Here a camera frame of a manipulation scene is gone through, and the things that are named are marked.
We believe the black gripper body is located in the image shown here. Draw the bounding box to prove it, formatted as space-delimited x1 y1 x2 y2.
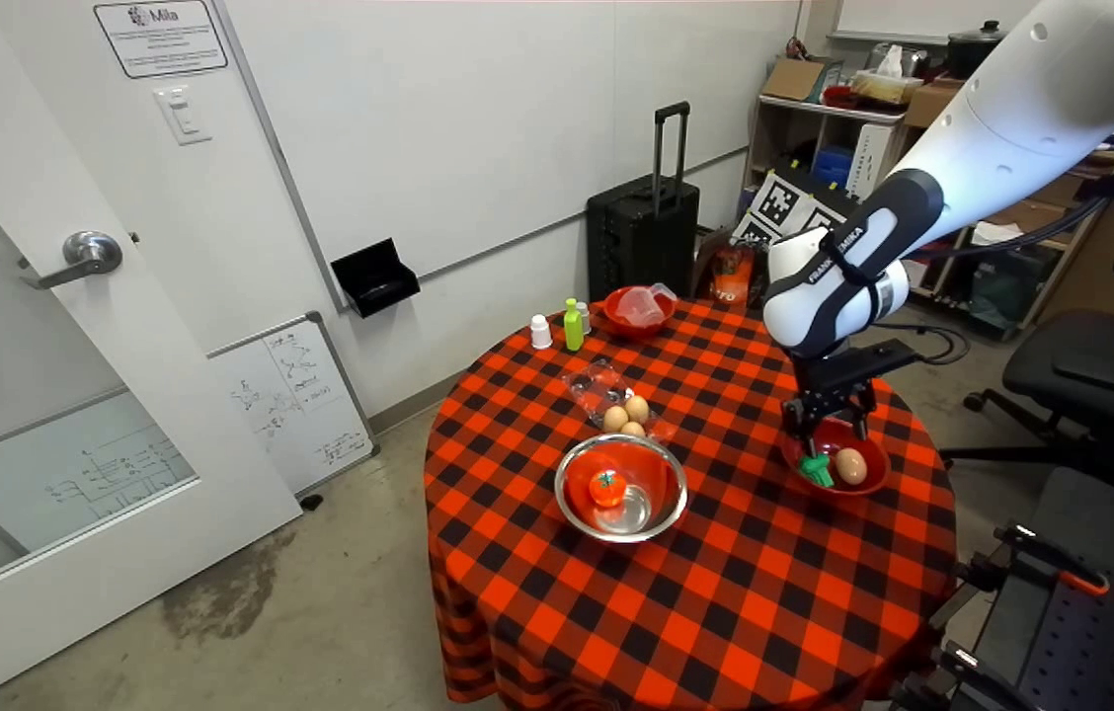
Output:
795 334 924 406

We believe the green plastic broccoli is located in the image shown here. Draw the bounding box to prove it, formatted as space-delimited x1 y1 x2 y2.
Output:
797 451 839 494

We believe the red bowl with egg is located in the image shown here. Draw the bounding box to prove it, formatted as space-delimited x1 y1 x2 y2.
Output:
777 412 893 501

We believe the brown egg in red bowl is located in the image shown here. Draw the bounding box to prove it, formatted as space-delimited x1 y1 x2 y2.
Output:
830 441 874 489

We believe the red bowl with plastic bag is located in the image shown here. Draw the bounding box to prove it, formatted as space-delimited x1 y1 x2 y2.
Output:
600 284 683 347

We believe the shiny metal bowl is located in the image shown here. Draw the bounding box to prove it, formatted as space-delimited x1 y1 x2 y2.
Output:
550 429 693 548

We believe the orange lantern object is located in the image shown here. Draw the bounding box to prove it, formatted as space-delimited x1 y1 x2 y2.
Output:
710 250 764 308

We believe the dark green storage bin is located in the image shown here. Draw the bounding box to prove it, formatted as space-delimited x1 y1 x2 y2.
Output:
958 242 1046 333

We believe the black white marker tag board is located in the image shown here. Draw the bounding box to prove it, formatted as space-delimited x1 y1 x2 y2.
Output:
726 167 855 255

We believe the red black checkered tablecloth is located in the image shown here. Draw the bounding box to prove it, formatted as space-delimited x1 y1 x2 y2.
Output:
419 293 964 711

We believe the clear plastic bag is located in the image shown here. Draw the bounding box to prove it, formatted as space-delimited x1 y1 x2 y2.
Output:
611 279 677 333

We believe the orange toy vegetable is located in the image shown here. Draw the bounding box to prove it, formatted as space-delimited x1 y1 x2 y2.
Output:
584 464 634 512

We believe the clear plastic egg container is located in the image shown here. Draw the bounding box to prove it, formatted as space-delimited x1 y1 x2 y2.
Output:
567 360 668 446

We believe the black office chair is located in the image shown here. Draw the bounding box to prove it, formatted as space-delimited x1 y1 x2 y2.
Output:
945 252 1114 510

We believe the black rolling suitcase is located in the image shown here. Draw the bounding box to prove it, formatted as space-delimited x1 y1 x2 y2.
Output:
583 98 705 302

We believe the small green bottle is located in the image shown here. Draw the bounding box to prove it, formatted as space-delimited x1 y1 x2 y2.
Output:
560 294 594 356

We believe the brown cardboard box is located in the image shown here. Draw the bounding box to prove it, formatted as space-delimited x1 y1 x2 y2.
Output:
758 55 839 107

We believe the black equipment cart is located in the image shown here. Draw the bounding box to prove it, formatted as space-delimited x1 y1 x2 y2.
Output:
899 464 1114 711

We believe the small leaning whiteboard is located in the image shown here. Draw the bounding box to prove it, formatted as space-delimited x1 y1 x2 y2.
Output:
206 313 378 501

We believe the white door with window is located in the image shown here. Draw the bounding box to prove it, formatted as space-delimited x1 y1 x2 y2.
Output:
0 0 310 711

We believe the white paper door sign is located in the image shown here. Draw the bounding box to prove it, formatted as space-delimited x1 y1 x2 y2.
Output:
91 0 234 84

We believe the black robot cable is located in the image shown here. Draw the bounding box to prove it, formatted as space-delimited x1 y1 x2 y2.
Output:
888 319 971 365

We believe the large wall whiteboard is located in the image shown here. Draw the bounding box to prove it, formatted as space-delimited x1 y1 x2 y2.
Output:
210 0 805 360

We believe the black wall holder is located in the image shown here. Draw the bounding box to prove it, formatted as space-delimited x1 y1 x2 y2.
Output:
330 232 422 319

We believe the white light switch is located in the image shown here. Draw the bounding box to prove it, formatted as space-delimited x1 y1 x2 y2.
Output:
153 78 213 151

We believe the silver door handle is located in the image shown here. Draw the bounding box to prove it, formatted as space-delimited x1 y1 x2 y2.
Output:
18 223 128 293

